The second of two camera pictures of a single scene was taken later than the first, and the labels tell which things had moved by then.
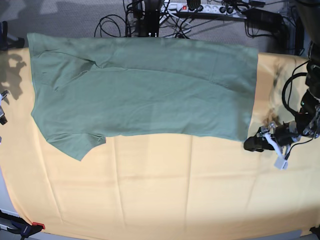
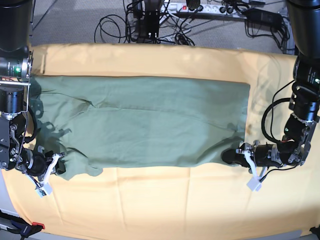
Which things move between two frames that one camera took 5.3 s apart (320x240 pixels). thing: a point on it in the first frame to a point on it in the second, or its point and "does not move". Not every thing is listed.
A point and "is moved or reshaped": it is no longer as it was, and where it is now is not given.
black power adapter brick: [264, 18] does not move
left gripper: [258, 144] to [265, 155]
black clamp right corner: [316, 231] does not move
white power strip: [205, 10] does not move
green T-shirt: [86, 88] is moved or reshaped
